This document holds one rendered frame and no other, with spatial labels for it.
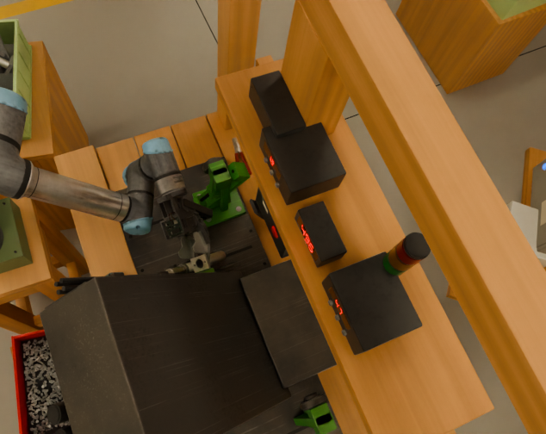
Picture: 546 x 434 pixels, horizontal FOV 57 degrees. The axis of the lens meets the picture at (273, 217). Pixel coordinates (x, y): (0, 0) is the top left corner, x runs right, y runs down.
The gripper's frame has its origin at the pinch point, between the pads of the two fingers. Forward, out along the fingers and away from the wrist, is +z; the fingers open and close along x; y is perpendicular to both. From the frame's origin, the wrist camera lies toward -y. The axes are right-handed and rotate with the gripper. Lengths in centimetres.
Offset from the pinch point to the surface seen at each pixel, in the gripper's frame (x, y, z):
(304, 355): 20.3, -0.5, 31.3
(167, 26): -88, -144, -138
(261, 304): 13.5, 0.1, 15.9
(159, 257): -30.2, -14.7, -5.4
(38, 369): -59, 20, 14
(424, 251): 65, 19, 11
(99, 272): -44.4, -1.2, -7.4
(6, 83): -69, -10, -85
